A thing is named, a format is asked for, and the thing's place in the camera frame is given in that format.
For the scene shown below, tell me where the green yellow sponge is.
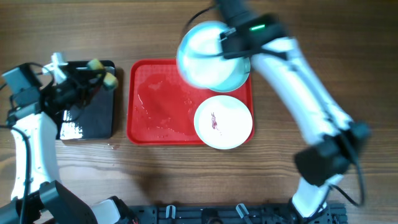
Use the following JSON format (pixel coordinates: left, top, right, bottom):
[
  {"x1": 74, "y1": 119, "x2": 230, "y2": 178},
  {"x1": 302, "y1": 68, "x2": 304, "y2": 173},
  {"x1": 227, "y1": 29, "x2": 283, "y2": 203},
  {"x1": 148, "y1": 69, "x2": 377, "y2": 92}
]
[{"x1": 87, "y1": 59, "x2": 119, "y2": 90}]

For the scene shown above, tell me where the light blue plate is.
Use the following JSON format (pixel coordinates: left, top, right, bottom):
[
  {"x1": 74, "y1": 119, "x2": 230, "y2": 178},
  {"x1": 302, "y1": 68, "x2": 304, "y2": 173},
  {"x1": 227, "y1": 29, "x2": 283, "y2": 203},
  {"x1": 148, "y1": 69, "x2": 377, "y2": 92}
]
[
  {"x1": 177, "y1": 21, "x2": 243, "y2": 90},
  {"x1": 210, "y1": 58, "x2": 251, "y2": 93}
]

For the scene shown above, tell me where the white plate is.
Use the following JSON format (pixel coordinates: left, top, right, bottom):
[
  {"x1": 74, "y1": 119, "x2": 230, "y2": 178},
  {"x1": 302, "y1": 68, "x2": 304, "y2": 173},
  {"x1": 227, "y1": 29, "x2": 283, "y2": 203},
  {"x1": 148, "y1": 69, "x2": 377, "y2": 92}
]
[{"x1": 193, "y1": 95, "x2": 253, "y2": 150}]

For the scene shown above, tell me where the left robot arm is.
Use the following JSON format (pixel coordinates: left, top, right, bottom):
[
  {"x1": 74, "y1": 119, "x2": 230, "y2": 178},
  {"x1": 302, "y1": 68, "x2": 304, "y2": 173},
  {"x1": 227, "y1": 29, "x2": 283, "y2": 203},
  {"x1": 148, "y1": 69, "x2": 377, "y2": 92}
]
[{"x1": 1, "y1": 60, "x2": 139, "y2": 223}]

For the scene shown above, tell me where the black rectangular tray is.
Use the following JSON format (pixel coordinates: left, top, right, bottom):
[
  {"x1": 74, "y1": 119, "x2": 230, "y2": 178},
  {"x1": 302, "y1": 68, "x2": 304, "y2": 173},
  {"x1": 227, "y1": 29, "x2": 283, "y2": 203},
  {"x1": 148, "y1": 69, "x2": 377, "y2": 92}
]
[{"x1": 57, "y1": 60, "x2": 115, "y2": 140}]

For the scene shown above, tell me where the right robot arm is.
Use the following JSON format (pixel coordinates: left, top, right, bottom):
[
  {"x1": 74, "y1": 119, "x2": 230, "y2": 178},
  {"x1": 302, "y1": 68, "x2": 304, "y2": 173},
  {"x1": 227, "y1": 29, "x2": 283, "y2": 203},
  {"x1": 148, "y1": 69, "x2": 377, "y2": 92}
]
[{"x1": 215, "y1": 0, "x2": 370, "y2": 223}]

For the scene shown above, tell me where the light blue plate top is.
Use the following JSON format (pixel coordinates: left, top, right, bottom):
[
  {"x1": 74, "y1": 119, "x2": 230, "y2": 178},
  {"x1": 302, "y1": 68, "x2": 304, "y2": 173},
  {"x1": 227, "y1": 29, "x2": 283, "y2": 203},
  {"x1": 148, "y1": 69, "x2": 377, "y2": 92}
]
[{"x1": 210, "y1": 58, "x2": 251, "y2": 93}]

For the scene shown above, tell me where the red plastic tray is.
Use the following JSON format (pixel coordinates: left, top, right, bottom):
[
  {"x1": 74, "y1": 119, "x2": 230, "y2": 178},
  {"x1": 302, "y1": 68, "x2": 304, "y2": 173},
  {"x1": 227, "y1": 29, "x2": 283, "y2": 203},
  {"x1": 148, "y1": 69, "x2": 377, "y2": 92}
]
[{"x1": 126, "y1": 59, "x2": 254, "y2": 146}]

